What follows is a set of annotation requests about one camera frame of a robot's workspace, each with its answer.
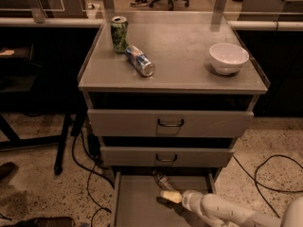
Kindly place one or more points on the grey top drawer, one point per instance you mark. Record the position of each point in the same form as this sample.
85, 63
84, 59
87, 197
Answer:
152, 123

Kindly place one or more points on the black table leg frame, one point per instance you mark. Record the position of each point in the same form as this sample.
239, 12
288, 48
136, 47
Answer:
14, 141

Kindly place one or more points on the white bowl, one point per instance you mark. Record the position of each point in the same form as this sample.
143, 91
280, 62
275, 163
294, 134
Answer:
227, 59

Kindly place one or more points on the grey middle drawer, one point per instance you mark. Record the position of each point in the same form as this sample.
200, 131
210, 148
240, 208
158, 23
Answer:
174, 157

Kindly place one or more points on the blue soda can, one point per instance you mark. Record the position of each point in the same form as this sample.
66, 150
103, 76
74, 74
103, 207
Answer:
139, 61

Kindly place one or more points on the brown shoe left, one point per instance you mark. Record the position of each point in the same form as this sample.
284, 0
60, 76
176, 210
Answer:
6, 170

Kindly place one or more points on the black sneaker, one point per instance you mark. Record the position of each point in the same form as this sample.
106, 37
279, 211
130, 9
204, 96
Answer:
139, 3

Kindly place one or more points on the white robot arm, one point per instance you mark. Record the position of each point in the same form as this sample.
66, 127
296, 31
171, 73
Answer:
218, 212

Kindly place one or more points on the grey drawer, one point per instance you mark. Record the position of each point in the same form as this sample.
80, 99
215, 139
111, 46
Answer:
174, 157
152, 123
137, 203

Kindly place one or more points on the dark shoe bottom left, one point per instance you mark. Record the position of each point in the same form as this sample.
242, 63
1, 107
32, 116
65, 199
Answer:
44, 222

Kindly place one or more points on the grey bottom drawer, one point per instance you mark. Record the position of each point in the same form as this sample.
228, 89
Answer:
137, 203

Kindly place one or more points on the black power adapter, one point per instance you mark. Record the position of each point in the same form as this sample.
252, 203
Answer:
93, 145

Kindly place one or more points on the grey drawer cabinet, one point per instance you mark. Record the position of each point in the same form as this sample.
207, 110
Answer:
184, 79

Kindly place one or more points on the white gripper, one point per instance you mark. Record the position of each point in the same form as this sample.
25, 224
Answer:
188, 197

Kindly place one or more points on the clear plastic water bottle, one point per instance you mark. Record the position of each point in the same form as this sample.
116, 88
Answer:
163, 181

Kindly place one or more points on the green soda can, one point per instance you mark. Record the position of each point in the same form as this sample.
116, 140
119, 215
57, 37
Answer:
119, 31

